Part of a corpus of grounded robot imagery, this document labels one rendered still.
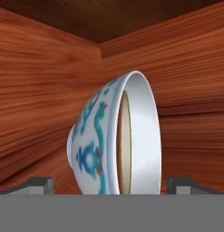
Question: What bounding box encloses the white bowl with blue pattern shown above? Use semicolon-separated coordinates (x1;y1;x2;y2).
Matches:
66;70;162;196

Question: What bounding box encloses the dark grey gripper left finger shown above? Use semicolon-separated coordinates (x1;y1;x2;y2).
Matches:
0;176;55;196

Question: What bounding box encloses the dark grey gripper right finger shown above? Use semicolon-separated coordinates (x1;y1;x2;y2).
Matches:
165;176;224;196

